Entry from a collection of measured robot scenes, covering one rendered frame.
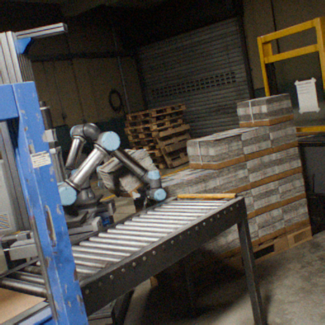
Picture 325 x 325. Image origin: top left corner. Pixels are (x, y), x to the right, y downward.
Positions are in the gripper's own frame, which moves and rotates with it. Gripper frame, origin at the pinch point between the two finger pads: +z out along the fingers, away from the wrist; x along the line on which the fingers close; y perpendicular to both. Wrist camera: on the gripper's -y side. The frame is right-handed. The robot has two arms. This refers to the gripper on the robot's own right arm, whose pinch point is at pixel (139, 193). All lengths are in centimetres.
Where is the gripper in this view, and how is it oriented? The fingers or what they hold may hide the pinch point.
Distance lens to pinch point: 318.6
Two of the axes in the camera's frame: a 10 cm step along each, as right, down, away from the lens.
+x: -7.3, 5.6, -3.9
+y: -4.8, -8.3, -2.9
